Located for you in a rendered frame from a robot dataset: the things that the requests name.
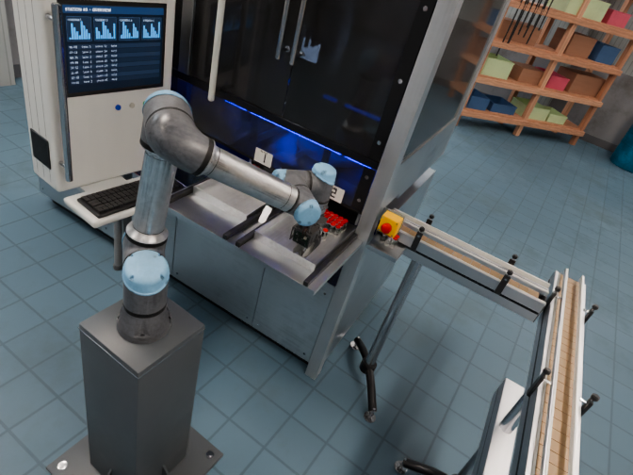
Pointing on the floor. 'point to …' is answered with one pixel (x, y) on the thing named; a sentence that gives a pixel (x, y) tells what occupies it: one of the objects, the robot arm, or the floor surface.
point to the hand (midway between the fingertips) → (303, 254)
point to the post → (388, 169)
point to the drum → (624, 152)
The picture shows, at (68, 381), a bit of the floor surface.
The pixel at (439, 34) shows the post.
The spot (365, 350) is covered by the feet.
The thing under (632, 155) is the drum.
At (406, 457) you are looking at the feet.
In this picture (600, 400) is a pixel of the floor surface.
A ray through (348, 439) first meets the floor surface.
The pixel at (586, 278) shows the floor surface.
